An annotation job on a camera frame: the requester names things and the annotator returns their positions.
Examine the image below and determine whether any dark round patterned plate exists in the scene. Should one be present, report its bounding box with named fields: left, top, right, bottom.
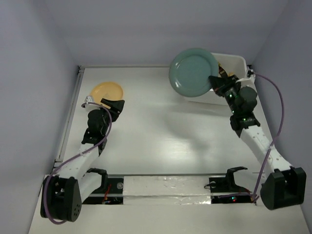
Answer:
left=218, top=62, right=228, bottom=78

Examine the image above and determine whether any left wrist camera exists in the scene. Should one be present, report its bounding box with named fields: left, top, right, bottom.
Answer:
left=81, top=96, right=98, bottom=111

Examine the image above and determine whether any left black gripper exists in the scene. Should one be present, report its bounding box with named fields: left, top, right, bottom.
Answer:
left=97, top=99, right=123, bottom=136

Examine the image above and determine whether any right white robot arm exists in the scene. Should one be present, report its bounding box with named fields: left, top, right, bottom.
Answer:
left=209, top=75, right=307, bottom=210

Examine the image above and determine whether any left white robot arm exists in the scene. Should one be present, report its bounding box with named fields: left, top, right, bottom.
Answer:
left=40, top=96, right=125, bottom=225

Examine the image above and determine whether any silver foil taped panel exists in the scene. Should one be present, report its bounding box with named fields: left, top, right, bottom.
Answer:
left=122, top=175, right=211, bottom=205

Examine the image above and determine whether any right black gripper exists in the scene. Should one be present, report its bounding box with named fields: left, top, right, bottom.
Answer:
left=208, top=75, right=241, bottom=115

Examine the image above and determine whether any teal round plate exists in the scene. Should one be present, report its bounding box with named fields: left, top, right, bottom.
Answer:
left=169, top=48, right=219, bottom=98

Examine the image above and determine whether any yellow round plate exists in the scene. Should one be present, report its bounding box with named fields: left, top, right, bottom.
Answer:
left=90, top=81, right=123, bottom=108

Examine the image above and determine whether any aluminium frame rail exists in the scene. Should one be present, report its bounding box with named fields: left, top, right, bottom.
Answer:
left=51, top=66, right=85, bottom=172

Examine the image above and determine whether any white plastic bin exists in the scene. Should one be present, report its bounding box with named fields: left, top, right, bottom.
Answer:
left=184, top=53, right=247, bottom=106

